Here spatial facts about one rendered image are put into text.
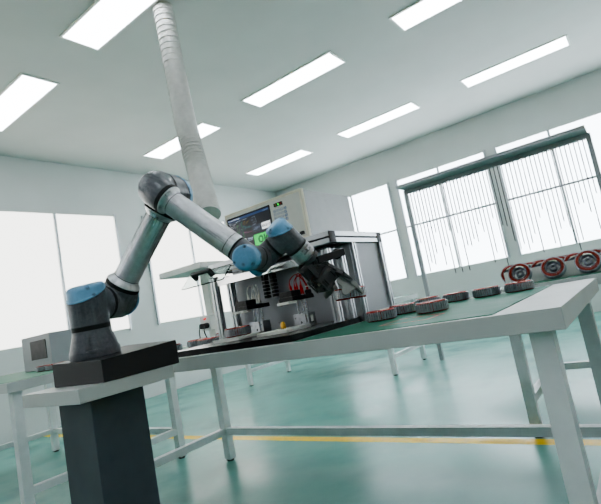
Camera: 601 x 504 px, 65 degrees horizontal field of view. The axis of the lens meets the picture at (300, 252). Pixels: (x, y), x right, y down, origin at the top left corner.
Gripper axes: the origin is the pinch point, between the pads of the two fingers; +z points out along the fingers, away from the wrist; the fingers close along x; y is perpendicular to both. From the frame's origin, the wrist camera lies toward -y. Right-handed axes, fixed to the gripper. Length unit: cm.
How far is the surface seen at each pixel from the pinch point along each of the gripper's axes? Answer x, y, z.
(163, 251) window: -601, -145, -17
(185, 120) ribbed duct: -189, -107, -94
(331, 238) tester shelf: -18.9, -21.0, -10.3
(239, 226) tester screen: -63, -18, -33
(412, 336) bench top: 34.1, 14.9, 4.8
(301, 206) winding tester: -31.0, -28.9, -24.4
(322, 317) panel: -42.5, -5.0, 15.3
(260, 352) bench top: -14.3, 31.4, -8.9
